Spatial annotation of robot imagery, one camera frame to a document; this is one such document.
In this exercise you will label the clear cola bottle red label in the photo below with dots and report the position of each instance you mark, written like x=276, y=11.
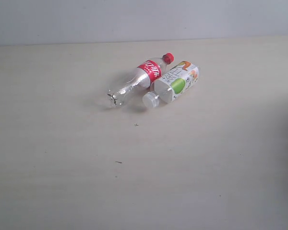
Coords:
x=138, y=80

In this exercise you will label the white tea bottle fruit label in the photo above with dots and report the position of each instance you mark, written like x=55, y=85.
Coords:
x=172, y=84

